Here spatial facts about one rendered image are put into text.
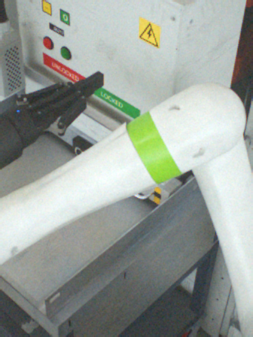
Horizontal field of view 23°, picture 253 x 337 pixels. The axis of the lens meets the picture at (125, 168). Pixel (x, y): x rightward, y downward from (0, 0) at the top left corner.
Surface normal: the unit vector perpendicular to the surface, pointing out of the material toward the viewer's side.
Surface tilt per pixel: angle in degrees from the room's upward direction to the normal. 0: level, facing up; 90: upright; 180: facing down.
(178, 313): 0
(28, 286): 0
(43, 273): 0
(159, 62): 90
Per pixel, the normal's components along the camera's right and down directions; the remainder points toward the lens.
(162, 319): 0.04, -0.71
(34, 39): -0.68, 0.50
